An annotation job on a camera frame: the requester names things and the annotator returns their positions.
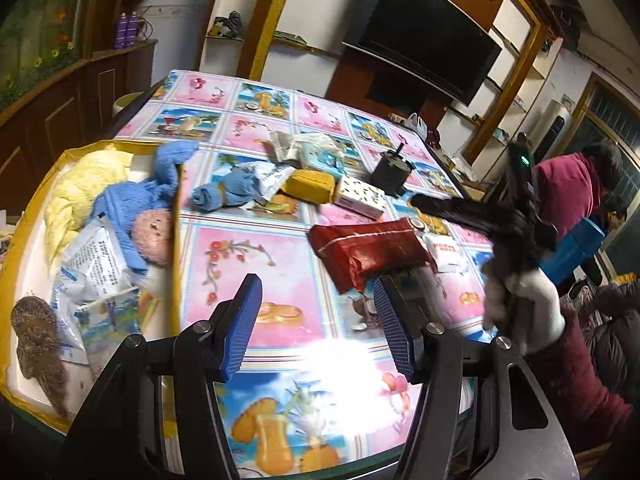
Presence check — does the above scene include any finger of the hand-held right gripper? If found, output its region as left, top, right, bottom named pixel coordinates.
left=409, top=193, right=506, bottom=233

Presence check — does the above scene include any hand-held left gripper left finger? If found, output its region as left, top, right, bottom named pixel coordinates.
left=62, top=274, right=264, bottom=480

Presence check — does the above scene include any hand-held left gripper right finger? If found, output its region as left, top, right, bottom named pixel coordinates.
left=374, top=275, right=581, bottom=480

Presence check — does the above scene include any white packet with red print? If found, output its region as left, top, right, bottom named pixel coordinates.
left=422, top=232, right=469, bottom=274

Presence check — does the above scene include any red foil packet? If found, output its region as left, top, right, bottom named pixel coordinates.
left=307, top=217, right=437, bottom=296

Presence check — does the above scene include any pink round scrubber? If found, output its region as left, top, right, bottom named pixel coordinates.
left=131, top=209, right=175, bottom=267

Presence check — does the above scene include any scenic print packet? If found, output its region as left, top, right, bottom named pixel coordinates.
left=75, top=287, right=152, bottom=377

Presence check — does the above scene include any grey-blue cloth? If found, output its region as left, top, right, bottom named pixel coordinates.
left=191, top=164, right=266, bottom=212

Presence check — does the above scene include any white packet with grey text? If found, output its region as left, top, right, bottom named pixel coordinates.
left=62, top=217, right=137, bottom=301

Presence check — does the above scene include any blue towel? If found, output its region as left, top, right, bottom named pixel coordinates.
left=92, top=140, right=201, bottom=272

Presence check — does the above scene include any white packet with blue label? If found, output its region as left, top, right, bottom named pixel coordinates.
left=50, top=280, right=88, bottom=361

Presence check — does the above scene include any speckled brown knit hat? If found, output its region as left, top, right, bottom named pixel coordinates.
left=10, top=296, right=69, bottom=419

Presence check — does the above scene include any yellow towel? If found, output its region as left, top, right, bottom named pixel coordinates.
left=44, top=149, right=135, bottom=267

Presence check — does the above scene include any yellow box with white inside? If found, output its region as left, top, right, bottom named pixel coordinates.
left=0, top=139, right=184, bottom=434

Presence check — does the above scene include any person's right forearm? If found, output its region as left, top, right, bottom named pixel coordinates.
left=525, top=310, right=634, bottom=456

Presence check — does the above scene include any person's right hand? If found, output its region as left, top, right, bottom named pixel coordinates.
left=481, top=255, right=567, bottom=357

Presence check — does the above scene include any blue box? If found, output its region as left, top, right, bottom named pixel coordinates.
left=542, top=217, right=602, bottom=286

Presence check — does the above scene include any white standing air conditioner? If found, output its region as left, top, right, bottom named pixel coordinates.
left=530, top=99, right=574, bottom=161

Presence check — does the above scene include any white plastic bag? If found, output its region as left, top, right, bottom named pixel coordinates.
left=404, top=112, right=429, bottom=141

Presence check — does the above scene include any white dotted box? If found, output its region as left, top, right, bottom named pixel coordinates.
left=334, top=176, right=386, bottom=220

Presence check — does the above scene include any teal and white tissue packet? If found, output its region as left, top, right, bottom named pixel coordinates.
left=292, top=132, right=352, bottom=182

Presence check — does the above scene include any yellow sponge block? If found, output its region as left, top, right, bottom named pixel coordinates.
left=280, top=169, right=337, bottom=206

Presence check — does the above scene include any white packet with blue text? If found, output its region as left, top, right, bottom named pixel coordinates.
left=252, top=162, right=297, bottom=202

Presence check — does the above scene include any black television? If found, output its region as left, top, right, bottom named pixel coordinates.
left=342, top=0, right=503, bottom=107

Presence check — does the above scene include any crumpled grey packet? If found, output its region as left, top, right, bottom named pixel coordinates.
left=270, top=131, right=302, bottom=164

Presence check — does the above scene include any white bucket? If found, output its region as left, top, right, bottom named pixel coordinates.
left=114, top=92, right=147, bottom=120

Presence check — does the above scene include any wooden cabinet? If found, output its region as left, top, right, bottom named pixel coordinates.
left=0, top=40, right=159, bottom=211

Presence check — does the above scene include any dark tool bundle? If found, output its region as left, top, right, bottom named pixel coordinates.
left=207, top=10, right=246, bottom=41

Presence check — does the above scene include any flower wall painting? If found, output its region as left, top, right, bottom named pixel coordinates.
left=0, top=0, right=94, bottom=111

